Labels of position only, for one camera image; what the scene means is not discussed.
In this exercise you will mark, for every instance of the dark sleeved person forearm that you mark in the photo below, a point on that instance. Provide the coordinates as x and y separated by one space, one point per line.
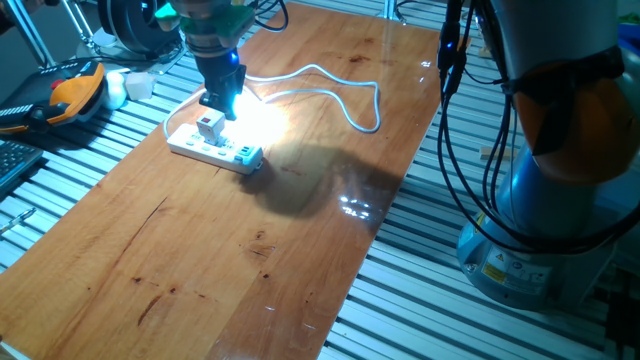
7 17

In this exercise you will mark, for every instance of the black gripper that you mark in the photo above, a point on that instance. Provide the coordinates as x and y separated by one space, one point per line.
220 75

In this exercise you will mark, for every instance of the grey metal bar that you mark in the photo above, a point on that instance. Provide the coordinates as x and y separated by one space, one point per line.
30 40

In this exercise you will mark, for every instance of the pale wooden cube block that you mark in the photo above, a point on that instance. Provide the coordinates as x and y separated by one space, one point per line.
139 86

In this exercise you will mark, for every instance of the small metal hand tool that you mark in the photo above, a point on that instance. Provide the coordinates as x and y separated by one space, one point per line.
20 218

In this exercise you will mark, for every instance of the white rounded object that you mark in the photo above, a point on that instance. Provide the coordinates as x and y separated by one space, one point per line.
116 90

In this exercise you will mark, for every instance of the white power strip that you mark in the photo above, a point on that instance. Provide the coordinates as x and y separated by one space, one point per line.
200 150

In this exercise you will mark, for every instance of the black round drum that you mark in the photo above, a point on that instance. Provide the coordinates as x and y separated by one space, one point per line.
125 25

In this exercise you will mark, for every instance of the white bulb holder with bulb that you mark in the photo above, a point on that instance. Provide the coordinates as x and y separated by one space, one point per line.
210 127

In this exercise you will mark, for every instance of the orange and black teach pendant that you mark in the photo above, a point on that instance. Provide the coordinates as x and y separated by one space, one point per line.
75 92

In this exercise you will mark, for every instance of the blue bag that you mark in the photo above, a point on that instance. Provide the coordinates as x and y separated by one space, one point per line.
629 37

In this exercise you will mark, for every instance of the brown wooden board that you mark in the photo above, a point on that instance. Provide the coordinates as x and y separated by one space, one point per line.
225 280

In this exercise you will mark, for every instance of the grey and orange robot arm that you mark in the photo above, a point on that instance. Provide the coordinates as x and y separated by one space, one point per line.
560 30

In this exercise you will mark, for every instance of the black keyboard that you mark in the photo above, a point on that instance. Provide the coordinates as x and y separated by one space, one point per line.
15 160

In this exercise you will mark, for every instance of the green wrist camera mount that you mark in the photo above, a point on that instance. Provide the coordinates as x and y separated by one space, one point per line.
235 22

